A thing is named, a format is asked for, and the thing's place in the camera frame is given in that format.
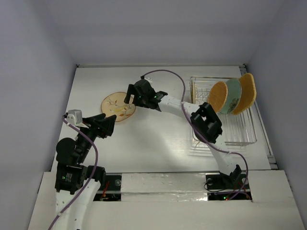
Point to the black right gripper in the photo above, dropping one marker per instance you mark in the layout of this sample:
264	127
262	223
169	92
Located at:
137	92

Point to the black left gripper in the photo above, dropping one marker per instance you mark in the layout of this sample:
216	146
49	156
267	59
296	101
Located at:
105	125

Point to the beige bird pattern plate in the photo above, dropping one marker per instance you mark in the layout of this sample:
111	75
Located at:
114	105

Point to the small orange woven plate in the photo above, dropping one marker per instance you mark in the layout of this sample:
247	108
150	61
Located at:
218	95

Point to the green flower ceramic plate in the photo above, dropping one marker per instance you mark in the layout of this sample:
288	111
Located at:
234	95

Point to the large yellow woven plate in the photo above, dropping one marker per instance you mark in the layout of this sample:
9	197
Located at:
248	95

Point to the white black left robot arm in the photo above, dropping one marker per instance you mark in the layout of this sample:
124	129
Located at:
78	176

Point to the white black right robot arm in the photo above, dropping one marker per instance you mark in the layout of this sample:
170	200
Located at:
203	120

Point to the white foam strip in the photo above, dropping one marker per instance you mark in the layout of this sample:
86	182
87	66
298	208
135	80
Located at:
163	187

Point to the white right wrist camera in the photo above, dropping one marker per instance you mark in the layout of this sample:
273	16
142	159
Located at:
147	79

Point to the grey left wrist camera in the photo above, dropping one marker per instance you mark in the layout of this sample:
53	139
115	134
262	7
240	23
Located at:
74	117

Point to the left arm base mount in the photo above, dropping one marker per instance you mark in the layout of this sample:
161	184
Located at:
111	189

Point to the metal wire dish rack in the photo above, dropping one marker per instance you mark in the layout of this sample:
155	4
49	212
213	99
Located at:
237	129

